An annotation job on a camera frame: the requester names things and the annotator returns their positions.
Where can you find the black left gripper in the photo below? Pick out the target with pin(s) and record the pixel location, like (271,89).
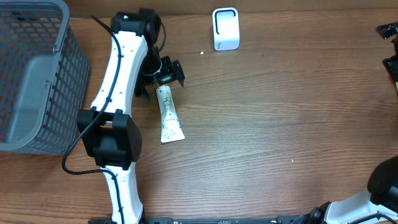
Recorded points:
(171,68)

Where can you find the white tube item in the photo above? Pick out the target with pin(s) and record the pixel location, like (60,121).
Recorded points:
(171,129)

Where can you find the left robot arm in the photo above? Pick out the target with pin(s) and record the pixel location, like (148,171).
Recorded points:
(107,130)

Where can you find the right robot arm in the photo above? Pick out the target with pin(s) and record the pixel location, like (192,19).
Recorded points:
(377,203)

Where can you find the white barcode scanner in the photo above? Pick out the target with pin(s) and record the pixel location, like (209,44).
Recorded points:
(226,32)

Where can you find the dark grey plastic basket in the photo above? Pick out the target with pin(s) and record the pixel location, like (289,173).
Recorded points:
(44,77)

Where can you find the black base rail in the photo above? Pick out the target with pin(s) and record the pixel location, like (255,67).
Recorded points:
(277,220)

